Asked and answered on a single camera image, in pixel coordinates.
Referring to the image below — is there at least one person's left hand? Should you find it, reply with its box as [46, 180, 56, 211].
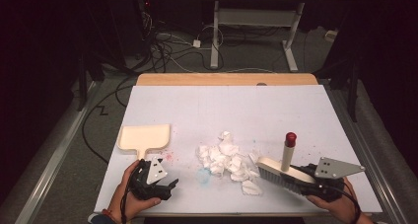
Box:
[107, 159, 163, 224]

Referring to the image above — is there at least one right hand-held gripper black cable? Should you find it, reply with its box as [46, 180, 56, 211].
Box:
[331, 184, 363, 224]

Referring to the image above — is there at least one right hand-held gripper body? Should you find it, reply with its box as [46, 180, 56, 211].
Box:
[308, 156, 366, 203]

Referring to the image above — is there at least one aluminium floor rail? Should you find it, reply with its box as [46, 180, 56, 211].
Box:
[328, 82, 409, 224]
[14, 81, 101, 224]

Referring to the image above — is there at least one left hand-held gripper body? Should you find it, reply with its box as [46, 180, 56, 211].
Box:
[129, 156, 174, 200]

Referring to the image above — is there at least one red wristband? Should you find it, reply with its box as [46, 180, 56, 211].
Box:
[101, 208, 120, 224]

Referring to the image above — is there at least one cream hand brush red cap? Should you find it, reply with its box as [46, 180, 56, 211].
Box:
[255, 131, 318, 196]

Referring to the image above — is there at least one tangle of black cables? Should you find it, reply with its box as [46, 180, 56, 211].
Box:
[139, 10, 226, 74]

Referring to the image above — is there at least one pile of white paper scraps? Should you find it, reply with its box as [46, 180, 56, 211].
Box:
[196, 130, 264, 196]

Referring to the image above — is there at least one person's right hand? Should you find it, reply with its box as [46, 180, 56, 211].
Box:
[306, 179, 362, 224]

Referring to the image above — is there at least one black floor cable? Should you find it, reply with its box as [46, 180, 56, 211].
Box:
[81, 84, 133, 165]

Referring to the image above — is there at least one cream plastic dustpan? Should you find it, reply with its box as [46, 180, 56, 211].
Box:
[116, 123, 172, 162]

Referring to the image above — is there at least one left hand-held gripper black cable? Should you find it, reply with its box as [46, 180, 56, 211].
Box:
[119, 173, 133, 224]

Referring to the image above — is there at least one white metal desk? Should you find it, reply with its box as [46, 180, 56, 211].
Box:
[196, 0, 350, 73]

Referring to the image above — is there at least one hand-held gripper black cable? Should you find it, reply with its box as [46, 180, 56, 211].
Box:
[119, 173, 133, 224]
[331, 184, 363, 224]

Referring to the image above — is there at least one small white box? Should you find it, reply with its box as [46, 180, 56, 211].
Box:
[324, 29, 339, 42]

